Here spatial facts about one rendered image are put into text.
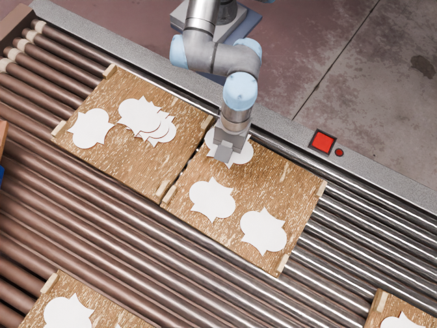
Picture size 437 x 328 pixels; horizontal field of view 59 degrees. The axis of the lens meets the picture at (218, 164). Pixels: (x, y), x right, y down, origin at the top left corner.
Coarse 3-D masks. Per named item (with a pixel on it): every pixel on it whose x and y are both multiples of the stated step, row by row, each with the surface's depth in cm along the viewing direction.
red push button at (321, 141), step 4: (316, 136) 131; (320, 136) 131; (324, 136) 132; (316, 140) 131; (320, 140) 131; (324, 140) 131; (328, 140) 131; (332, 140) 131; (312, 144) 130; (316, 144) 130; (320, 144) 130; (324, 144) 130; (328, 144) 130; (320, 148) 130; (324, 148) 130; (328, 148) 130
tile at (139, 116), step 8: (120, 104) 127; (128, 104) 127; (136, 104) 127; (144, 104) 128; (120, 112) 126; (128, 112) 126; (136, 112) 126; (144, 112) 126; (152, 112) 127; (120, 120) 125; (128, 120) 125; (136, 120) 125; (144, 120) 125; (152, 120) 125; (160, 120) 126; (136, 128) 124; (144, 128) 124; (152, 128) 124; (136, 136) 124
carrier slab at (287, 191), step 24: (192, 168) 123; (216, 168) 124; (240, 168) 124; (264, 168) 125; (288, 168) 125; (240, 192) 121; (264, 192) 121; (288, 192) 122; (312, 192) 123; (192, 216) 117; (240, 216) 118; (288, 216) 119; (216, 240) 115; (240, 240) 115; (288, 240) 116; (264, 264) 113
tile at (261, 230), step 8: (264, 208) 118; (248, 216) 117; (256, 216) 117; (264, 216) 117; (240, 224) 116; (248, 224) 116; (256, 224) 116; (264, 224) 116; (272, 224) 117; (280, 224) 117; (248, 232) 115; (256, 232) 115; (264, 232) 115; (272, 232) 116; (280, 232) 116; (248, 240) 114; (256, 240) 114; (264, 240) 114; (272, 240) 115; (280, 240) 115; (256, 248) 114; (264, 248) 114; (272, 248) 114; (280, 248) 114
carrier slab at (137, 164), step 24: (120, 72) 135; (96, 96) 131; (120, 96) 132; (144, 96) 132; (168, 96) 133; (72, 120) 127; (192, 120) 130; (72, 144) 124; (96, 144) 124; (120, 144) 125; (144, 144) 125; (168, 144) 126; (192, 144) 126; (120, 168) 121; (144, 168) 122; (168, 168) 123; (144, 192) 119
